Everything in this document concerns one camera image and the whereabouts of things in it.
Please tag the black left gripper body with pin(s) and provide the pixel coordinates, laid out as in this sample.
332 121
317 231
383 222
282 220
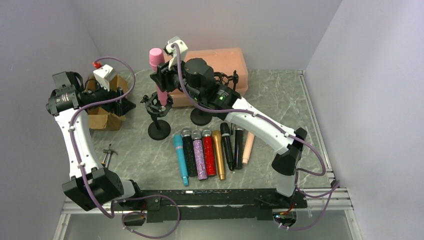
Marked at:
118 104

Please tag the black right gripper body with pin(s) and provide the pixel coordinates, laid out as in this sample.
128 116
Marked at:
162 80

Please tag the black tripod shock mount stand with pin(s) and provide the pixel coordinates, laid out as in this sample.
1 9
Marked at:
225 85

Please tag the brown cardboard box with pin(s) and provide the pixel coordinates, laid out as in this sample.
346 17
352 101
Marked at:
102 119

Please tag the black clip round-base stand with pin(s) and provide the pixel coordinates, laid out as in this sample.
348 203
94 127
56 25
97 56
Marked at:
199 117

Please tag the black shock mount round-base stand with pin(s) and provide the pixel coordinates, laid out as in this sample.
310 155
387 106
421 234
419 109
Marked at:
159 129

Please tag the pink microphone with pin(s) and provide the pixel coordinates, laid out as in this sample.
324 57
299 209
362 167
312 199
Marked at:
156 57

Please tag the purple glitter microphone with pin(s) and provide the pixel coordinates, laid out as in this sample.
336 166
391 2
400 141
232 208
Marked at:
199 155

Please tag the black glitter microphone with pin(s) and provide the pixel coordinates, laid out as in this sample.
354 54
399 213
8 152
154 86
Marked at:
189 154

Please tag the slim black microphone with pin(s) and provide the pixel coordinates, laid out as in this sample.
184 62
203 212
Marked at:
226 142

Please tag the gold microphone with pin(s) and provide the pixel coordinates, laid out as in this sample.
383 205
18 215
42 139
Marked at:
217 143

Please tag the blue plastic microphone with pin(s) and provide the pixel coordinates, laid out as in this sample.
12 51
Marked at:
178 145

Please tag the black silver-head microphone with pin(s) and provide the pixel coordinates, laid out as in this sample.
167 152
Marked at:
238 148

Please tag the red glitter microphone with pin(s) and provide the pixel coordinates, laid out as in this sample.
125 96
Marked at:
209 155

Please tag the peach beige microphone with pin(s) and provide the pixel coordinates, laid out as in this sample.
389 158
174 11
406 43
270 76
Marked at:
248 148

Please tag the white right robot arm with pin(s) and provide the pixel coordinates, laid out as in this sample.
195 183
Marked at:
285 141

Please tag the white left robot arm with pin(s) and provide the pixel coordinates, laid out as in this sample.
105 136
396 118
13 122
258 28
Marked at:
88 177

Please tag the pink plastic storage box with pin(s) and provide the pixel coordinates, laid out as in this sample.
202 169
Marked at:
224 60

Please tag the grey metal hammer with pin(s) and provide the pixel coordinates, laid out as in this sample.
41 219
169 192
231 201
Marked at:
108 153

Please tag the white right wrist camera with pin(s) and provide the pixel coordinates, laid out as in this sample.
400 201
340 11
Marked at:
176 48

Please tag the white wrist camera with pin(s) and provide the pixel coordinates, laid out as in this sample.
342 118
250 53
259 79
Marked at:
106 76
176 48

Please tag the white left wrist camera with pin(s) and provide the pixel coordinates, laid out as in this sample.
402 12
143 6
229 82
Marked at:
106 76

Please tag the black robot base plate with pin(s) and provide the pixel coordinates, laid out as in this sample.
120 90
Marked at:
212 204

